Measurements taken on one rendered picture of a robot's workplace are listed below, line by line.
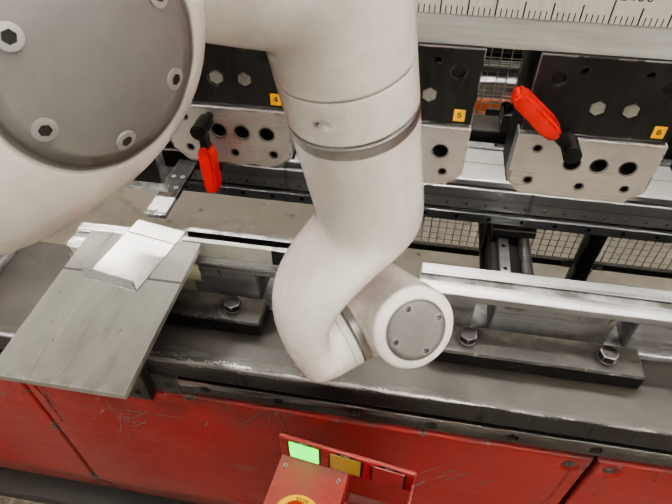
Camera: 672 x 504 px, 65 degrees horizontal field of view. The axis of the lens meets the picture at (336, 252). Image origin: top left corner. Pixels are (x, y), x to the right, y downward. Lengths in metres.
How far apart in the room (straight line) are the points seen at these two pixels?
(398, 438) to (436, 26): 0.63
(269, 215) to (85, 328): 1.70
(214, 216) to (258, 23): 2.18
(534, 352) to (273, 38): 0.66
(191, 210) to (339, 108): 2.20
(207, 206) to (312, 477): 1.82
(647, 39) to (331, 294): 0.37
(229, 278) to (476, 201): 0.47
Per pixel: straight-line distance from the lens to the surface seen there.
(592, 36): 0.58
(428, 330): 0.51
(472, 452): 0.94
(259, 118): 0.63
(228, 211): 2.45
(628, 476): 1.00
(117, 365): 0.72
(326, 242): 0.43
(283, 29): 0.28
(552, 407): 0.84
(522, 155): 0.62
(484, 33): 0.56
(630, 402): 0.89
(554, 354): 0.86
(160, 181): 0.79
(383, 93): 0.32
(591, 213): 1.06
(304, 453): 0.83
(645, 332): 0.90
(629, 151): 0.64
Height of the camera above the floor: 1.56
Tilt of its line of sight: 45 degrees down
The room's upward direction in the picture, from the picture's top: straight up
